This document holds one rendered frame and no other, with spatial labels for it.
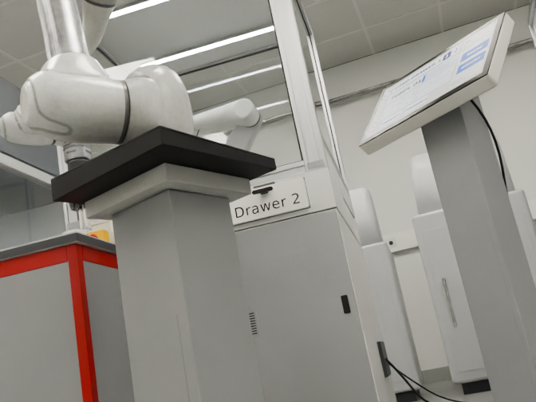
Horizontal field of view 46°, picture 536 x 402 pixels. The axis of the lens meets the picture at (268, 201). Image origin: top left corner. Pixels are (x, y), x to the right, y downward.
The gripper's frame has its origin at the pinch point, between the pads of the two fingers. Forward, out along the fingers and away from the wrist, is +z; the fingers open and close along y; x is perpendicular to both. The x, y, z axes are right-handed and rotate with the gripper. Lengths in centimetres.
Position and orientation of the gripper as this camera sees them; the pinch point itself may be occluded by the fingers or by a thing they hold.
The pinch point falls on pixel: (84, 219)
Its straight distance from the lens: 218.9
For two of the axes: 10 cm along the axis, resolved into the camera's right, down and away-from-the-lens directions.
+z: 1.8, 9.5, -2.6
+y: 9.5, -2.4, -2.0
